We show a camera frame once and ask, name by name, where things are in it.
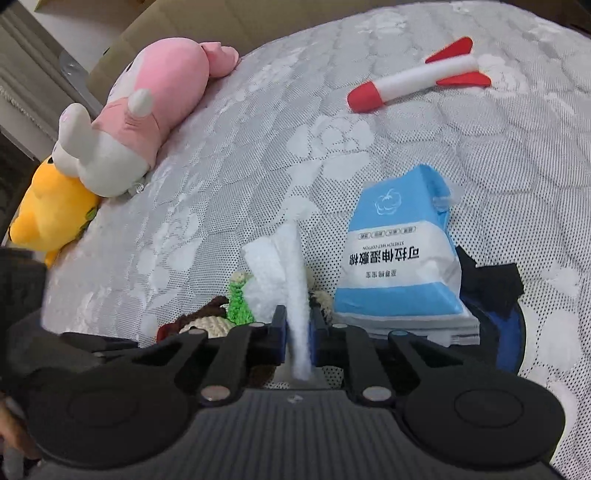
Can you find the crochet doll with red hat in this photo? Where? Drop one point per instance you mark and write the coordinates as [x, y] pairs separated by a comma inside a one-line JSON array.
[[238, 300]]

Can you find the yellow plush toy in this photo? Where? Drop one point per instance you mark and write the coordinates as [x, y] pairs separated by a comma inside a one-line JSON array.
[[51, 207]]

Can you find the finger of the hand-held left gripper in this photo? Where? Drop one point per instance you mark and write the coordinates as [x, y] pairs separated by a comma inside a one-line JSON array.
[[101, 348]]

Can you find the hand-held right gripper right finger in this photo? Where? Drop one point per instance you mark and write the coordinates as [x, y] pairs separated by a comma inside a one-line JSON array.
[[316, 339]]

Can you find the red and white toy rocket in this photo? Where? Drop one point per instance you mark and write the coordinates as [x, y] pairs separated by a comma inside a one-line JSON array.
[[406, 83]]

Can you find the blue wet wipe packet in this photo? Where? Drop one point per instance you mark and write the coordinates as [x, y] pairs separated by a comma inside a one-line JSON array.
[[397, 258]]

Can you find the white wet wipe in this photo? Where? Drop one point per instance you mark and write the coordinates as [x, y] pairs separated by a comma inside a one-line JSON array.
[[298, 286]]

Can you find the person's left hand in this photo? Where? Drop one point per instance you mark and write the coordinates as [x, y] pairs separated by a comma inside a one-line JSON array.
[[11, 429]]

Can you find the grey curtain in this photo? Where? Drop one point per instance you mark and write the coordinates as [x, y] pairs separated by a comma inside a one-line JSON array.
[[27, 83]]

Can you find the pink and white plush toy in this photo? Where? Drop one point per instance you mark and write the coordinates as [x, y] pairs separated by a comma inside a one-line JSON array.
[[152, 92]]

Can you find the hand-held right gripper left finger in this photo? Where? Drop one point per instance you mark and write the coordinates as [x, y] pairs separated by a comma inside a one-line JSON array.
[[281, 334]]

